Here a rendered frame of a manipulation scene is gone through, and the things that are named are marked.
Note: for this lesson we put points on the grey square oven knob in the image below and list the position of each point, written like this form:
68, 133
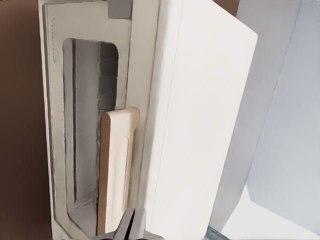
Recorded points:
119, 8

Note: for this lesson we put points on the pale blue-green tray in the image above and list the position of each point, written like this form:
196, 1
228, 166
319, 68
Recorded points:
214, 235

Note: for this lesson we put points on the cream oven door with window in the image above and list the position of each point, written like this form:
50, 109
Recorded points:
56, 125

